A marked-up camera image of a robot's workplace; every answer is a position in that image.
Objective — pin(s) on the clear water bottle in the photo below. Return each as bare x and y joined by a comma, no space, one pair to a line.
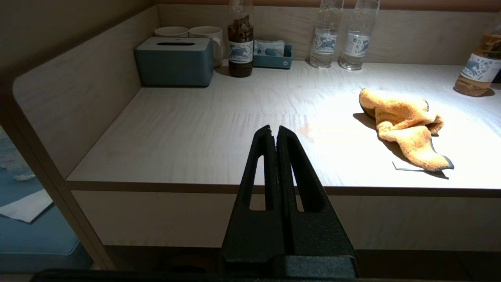
325,41
357,42

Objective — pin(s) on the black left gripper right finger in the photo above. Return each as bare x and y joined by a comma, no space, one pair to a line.
313,243

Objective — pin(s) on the clear plastic bag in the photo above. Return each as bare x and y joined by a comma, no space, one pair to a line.
13,162

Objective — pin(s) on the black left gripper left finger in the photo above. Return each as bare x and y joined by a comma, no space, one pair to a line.
254,235

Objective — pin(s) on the blue-grey tissue box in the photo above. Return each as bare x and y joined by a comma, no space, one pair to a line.
174,64

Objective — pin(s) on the small blue tray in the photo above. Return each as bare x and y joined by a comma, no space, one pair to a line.
274,62

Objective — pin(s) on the bottle with amber drink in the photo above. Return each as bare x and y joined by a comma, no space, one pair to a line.
479,66

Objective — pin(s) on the orange microfibre cloth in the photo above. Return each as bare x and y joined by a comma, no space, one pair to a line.
403,117

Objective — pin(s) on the bottle with dark drink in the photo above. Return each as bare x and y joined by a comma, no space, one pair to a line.
241,49

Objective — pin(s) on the white ceramic cup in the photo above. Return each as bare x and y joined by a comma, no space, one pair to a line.
171,31
217,36

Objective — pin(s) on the wooden desk front panel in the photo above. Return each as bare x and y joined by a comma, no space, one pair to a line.
156,219

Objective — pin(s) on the white paper sheet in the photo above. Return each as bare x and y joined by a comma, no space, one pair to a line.
23,203

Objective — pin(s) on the pale sachet packet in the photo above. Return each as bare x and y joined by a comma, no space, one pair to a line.
269,47

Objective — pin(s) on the blue seat cushion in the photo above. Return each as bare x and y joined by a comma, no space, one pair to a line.
35,235

